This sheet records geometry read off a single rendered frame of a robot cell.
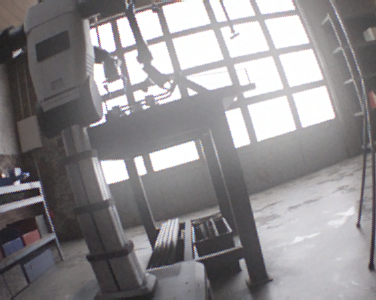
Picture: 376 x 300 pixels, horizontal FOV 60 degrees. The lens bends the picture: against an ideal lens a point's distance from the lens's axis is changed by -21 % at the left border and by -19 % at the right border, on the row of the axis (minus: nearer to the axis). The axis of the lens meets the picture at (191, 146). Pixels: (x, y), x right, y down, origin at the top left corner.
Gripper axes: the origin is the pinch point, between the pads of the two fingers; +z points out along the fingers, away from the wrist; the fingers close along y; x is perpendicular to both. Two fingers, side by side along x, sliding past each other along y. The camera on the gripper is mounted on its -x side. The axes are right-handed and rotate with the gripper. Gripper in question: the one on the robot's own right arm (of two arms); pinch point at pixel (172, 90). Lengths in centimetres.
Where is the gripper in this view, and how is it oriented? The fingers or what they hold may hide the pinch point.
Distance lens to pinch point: 195.0
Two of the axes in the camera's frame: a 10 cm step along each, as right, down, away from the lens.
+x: 6.9, -7.2, 0.3
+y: 0.1, -0.3, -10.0
